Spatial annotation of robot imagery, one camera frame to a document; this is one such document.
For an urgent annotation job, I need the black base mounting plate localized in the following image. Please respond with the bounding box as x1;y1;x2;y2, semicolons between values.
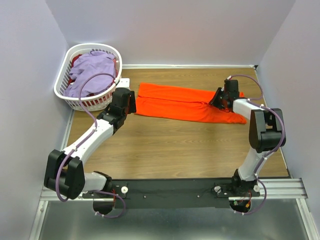
82;177;260;210

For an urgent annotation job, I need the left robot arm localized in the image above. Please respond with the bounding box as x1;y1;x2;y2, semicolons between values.
43;87;136;202

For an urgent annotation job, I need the orange t-shirt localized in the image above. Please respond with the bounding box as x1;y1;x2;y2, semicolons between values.
136;82;247;124

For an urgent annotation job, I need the lavender t-shirt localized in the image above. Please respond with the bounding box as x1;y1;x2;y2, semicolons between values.
63;49;118;98

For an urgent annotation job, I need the white plastic laundry basket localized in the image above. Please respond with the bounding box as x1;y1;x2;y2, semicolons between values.
53;43;123;112

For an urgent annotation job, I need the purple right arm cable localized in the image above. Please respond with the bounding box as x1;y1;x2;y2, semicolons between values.
226;74;286;216

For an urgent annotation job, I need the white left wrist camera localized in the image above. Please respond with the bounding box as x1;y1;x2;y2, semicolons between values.
116;78;130;89

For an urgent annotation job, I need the aluminium frame rail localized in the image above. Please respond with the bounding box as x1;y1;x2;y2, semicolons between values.
30;177;320;240

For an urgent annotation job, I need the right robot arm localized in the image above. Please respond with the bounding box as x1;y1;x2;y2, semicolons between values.
209;77;286;198

